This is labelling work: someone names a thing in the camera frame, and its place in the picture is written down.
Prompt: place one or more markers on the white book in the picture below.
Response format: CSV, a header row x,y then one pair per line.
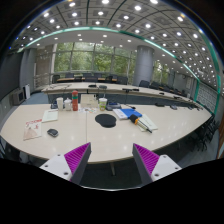
x,y
120,114

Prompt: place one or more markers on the white paper sheet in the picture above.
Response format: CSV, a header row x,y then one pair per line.
x,y
50,115

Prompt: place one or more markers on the grey round pillar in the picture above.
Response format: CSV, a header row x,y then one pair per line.
x,y
143,65

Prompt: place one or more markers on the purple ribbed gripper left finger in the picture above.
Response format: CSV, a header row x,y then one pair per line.
x,y
69,166

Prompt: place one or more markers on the green and white cup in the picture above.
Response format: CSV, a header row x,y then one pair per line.
x,y
102,104

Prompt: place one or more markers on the white documents under microphone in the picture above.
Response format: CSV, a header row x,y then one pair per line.
x,y
147,121

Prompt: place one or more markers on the black oval mouse pad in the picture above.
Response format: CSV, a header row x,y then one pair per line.
x,y
106,120

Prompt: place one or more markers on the white lidded mug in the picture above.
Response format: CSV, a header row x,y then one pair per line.
x,y
67,104

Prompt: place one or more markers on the black and yellow microphone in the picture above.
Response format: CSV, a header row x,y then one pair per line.
x,y
136,120

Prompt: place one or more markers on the white paper cup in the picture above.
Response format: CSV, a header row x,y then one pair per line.
x,y
60,103

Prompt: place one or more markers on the white floor appliance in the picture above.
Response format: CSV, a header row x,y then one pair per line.
x,y
26,90

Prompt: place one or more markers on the black computer mouse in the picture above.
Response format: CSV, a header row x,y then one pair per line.
x,y
53,132

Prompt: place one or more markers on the blue folder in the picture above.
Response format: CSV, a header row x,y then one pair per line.
x,y
130,111

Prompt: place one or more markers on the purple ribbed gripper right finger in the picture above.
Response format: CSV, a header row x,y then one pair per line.
x,y
151,166

